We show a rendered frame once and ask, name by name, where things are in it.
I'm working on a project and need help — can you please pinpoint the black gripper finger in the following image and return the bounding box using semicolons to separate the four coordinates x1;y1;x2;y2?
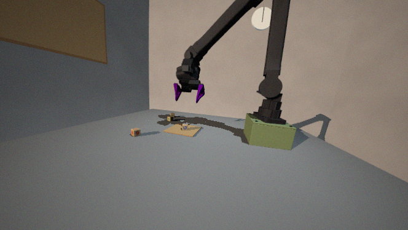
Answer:
196;84;205;103
174;83;182;101

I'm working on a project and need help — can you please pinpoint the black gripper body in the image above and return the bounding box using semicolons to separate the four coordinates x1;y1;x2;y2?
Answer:
179;79;204;92

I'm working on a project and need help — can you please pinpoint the tan flat mat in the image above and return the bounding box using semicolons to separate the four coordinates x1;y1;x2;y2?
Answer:
163;123;201;137

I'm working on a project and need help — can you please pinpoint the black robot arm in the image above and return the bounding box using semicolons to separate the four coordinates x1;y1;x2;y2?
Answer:
176;0;290;125

